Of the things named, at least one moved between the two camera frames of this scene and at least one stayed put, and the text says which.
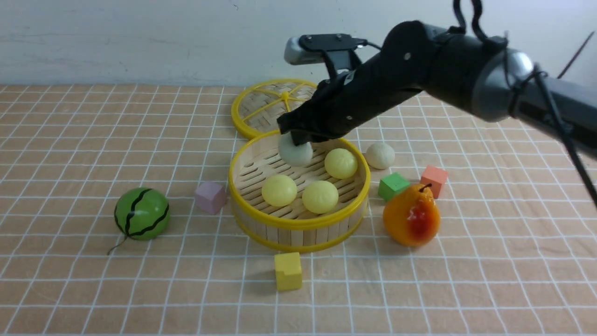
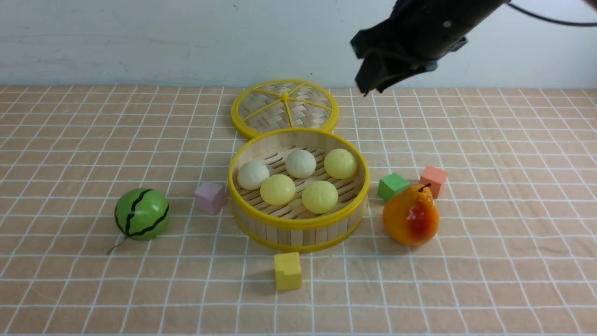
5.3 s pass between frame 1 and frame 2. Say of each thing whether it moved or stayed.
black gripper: moved
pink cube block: stayed
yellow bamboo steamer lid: stayed
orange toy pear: stayed
